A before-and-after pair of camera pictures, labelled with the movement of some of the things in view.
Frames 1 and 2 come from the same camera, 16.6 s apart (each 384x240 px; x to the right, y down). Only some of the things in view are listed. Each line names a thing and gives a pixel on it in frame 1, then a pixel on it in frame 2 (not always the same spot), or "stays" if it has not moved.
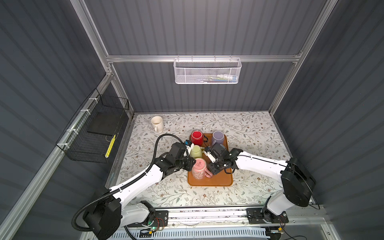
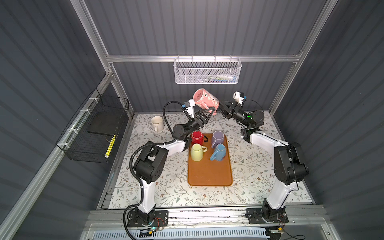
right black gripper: [211, 168] to [234, 112]
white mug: [157, 124] stays
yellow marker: [110, 146] stays
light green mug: [196, 152] stays
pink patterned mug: [199, 170] to [204, 98]
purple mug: [218, 136] stays
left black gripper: [190, 163] to [199, 121]
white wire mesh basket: [207, 71] stays
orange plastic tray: [224, 178] stays
